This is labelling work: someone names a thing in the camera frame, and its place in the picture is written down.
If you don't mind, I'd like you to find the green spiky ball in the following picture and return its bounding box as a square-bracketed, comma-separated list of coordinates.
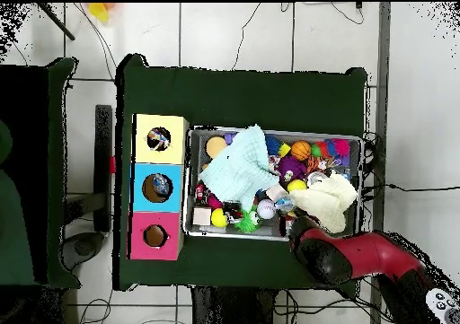
[236, 208, 261, 235]

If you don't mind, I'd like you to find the cream yellow cloth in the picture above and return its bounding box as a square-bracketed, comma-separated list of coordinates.
[290, 172, 358, 235]

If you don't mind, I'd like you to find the black cable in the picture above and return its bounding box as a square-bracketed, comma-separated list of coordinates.
[231, 2, 263, 72]
[361, 131, 460, 202]

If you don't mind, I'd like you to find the clear plastic packet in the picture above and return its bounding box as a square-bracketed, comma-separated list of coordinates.
[150, 174, 173, 199]

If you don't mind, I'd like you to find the mint green cloth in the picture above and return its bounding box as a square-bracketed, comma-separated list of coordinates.
[199, 125, 283, 212]

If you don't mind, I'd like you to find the black chair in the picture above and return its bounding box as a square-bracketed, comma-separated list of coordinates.
[63, 104, 116, 271]

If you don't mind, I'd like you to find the peach orange ball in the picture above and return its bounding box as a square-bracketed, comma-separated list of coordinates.
[205, 136, 228, 160]

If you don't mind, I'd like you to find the wooden box with three holes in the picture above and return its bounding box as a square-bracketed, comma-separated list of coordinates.
[128, 113, 190, 262]

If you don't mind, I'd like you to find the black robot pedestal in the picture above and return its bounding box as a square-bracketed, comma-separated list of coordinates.
[190, 286, 283, 324]

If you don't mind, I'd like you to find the shallow clear mesh bin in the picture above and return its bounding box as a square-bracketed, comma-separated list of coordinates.
[182, 126, 363, 246]

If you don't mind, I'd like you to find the colourful polka dot cloth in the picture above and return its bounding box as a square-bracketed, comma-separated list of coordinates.
[147, 128, 173, 151]

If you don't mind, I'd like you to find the orange toy basketball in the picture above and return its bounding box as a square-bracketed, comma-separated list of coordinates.
[291, 140, 313, 162]

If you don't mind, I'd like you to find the black rod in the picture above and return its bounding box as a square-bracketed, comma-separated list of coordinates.
[35, 3, 76, 41]

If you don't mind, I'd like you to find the green cloth side table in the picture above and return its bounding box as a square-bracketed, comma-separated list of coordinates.
[0, 57, 79, 289]

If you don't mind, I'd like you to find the pink spiky ball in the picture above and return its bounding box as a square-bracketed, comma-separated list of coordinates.
[330, 138, 352, 159]

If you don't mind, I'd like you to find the yellow floor object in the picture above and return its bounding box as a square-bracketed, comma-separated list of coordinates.
[87, 3, 112, 23]

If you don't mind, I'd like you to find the grey metal beam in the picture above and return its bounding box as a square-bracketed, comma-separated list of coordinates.
[368, 2, 393, 324]

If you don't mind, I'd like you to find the small wooden cube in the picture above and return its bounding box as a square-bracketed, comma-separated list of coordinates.
[192, 206, 213, 227]

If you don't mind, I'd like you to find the white toy baseball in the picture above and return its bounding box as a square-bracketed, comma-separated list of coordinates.
[256, 198, 278, 221]

